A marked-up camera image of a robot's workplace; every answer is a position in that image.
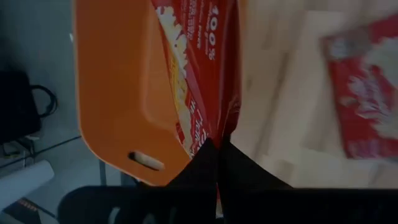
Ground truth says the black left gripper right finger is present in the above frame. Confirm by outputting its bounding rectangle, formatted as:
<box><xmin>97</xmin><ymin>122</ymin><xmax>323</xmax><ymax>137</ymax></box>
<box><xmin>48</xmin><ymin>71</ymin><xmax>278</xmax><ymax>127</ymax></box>
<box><xmin>218</xmin><ymin>139</ymin><xmax>398</xmax><ymax>224</ymax></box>

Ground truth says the grey table leg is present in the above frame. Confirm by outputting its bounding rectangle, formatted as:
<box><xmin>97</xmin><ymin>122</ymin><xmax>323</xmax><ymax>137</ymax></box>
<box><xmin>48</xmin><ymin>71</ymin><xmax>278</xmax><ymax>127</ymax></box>
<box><xmin>98</xmin><ymin>159</ymin><xmax>107</xmax><ymax>186</ymax></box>

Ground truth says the black device with cables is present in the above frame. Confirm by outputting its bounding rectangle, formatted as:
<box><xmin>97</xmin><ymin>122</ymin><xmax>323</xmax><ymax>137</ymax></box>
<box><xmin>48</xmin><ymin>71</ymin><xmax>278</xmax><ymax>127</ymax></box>
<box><xmin>0</xmin><ymin>70</ymin><xmax>59</xmax><ymax>144</ymax></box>

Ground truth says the white roll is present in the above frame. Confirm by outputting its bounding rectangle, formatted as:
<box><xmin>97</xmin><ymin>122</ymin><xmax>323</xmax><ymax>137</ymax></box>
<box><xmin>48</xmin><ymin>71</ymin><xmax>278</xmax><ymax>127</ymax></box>
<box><xmin>0</xmin><ymin>159</ymin><xmax>55</xmax><ymax>212</ymax></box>

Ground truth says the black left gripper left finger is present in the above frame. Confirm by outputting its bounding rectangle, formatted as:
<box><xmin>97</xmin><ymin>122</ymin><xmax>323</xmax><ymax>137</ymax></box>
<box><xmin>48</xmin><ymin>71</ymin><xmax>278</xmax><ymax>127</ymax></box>
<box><xmin>58</xmin><ymin>138</ymin><xmax>218</xmax><ymax>224</ymax></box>

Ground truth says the red popcorn bag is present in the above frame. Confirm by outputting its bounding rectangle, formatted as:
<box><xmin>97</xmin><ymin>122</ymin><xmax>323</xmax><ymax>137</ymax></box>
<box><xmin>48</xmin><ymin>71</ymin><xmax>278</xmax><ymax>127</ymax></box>
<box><xmin>150</xmin><ymin>0</ymin><xmax>242</xmax><ymax>158</ymax></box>
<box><xmin>320</xmin><ymin>14</ymin><xmax>398</xmax><ymax>160</ymax></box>

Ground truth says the black floor cable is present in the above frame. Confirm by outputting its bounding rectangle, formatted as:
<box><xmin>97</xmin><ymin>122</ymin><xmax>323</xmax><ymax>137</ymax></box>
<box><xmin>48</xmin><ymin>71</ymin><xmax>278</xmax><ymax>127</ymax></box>
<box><xmin>0</xmin><ymin>135</ymin><xmax>82</xmax><ymax>169</ymax></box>

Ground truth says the orange plastic basket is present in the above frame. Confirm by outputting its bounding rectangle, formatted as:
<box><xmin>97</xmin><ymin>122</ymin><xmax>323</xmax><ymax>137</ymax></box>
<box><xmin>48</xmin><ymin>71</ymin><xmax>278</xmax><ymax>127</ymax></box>
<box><xmin>72</xmin><ymin>0</ymin><xmax>248</xmax><ymax>187</ymax></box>

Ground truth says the dark book with orange print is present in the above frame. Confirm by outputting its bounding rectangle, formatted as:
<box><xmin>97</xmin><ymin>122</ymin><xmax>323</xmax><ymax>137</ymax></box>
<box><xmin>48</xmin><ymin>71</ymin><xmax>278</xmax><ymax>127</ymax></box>
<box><xmin>2</xmin><ymin>197</ymin><xmax>43</xmax><ymax>224</ymax></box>

